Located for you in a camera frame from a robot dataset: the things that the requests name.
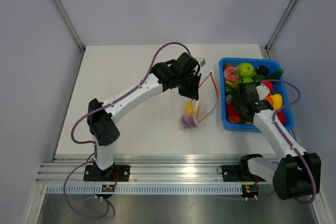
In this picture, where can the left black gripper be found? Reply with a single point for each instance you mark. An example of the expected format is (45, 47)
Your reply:
(193, 93)

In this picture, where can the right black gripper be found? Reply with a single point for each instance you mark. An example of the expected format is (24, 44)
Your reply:
(237, 108)

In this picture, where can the yellow toy lemon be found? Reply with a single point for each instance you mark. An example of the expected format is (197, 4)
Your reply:
(192, 107)

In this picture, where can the clear zip top bag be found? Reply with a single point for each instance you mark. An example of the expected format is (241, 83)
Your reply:
(208, 98)

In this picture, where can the purple toy onion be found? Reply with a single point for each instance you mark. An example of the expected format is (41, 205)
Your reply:
(189, 122)

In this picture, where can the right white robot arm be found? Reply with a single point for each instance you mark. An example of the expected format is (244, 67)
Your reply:
(296, 173)

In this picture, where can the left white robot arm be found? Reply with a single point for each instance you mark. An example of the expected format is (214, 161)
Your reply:
(105, 115)

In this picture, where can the red toy bell pepper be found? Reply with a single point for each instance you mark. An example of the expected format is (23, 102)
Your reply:
(230, 110)

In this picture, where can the orange toy fruit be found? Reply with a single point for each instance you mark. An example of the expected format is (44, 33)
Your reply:
(269, 99)

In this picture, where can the blue plastic bin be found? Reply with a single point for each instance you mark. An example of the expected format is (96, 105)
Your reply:
(279, 88)

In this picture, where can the yellow toy mushroom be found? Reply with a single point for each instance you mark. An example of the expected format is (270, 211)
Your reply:
(230, 87)

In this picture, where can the green striped toy watermelon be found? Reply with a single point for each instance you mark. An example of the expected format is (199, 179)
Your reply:
(243, 80)

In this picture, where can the red toy apple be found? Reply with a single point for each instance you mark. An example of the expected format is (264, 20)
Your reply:
(269, 85)

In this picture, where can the yellow toy bell pepper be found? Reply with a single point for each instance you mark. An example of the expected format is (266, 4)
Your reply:
(277, 101)

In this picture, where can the green toy apple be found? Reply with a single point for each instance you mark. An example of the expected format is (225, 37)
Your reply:
(245, 70)

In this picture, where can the red toy tomato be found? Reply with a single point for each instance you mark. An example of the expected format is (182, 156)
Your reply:
(281, 117)

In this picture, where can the dark toy avocado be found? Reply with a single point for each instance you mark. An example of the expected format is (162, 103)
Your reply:
(263, 70)

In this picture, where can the pink toy peach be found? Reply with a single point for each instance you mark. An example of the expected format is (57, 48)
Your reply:
(231, 74)

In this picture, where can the green toy cucumber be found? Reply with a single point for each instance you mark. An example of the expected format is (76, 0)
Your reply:
(275, 75)

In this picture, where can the brown toy fruit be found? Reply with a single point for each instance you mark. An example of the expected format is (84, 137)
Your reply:
(228, 65)

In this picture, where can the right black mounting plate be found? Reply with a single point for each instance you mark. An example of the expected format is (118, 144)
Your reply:
(232, 173)

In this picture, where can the black mounting plate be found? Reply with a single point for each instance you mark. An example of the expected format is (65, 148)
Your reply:
(116, 173)
(232, 173)

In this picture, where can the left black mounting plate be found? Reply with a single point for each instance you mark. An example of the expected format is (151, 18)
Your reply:
(116, 173)

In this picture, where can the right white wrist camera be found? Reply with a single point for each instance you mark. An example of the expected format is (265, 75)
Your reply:
(263, 91)

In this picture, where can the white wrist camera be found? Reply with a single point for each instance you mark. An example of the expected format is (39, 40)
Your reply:
(201, 61)
(263, 91)

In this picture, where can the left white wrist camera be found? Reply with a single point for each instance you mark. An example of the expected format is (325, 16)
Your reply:
(201, 61)

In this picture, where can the aluminium rail base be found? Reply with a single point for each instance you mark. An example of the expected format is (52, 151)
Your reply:
(171, 169)

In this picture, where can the white slotted cable duct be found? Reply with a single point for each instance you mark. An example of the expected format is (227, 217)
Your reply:
(147, 189)

